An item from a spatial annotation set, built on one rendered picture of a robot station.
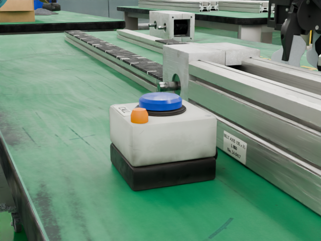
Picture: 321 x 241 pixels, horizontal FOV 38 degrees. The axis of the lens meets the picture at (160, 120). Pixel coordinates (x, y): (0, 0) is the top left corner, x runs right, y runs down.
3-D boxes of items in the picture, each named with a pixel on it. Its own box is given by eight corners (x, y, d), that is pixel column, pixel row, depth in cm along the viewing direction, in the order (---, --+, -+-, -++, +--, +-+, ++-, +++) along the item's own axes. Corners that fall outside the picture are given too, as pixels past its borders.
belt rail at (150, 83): (64, 39, 164) (64, 31, 164) (76, 39, 166) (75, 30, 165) (156, 94, 78) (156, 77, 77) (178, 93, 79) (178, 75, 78)
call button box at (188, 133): (109, 161, 47) (107, 101, 46) (197, 150, 50) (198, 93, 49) (133, 192, 40) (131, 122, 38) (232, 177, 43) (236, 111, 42)
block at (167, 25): (153, 40, 162) (153, 12, 160) (183, 39, 166) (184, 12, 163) (162, 43, 153) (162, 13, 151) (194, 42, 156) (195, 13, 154)
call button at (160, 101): (133, 113, 45) (133, 92, 44) (172, 109, 46) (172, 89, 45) (146, 124, 41) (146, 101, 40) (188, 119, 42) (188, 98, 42)
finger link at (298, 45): (273, 88, 77) (287, 33, 76) (294, 95, 72) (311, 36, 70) (257, 85, 76) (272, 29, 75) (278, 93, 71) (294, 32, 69)
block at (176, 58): (146, 113, 66) (145, 45, 63) (224, 106, 70) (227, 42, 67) (169, 130, 58) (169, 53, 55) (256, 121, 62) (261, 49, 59)
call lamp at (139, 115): (128, 119, 40) (128, 106, 40) (144, 118, 41) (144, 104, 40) (133, 124, 39) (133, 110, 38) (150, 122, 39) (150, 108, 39)
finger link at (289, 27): (296, 63, 73) (312, 7, 71) (304, 65, 71) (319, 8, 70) (272, 58, 71) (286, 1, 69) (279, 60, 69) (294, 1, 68)
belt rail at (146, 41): (116, 38, 171) (116, 29, 170) (127, 37, 172) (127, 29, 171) (255, 87, 84) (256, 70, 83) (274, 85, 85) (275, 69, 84)
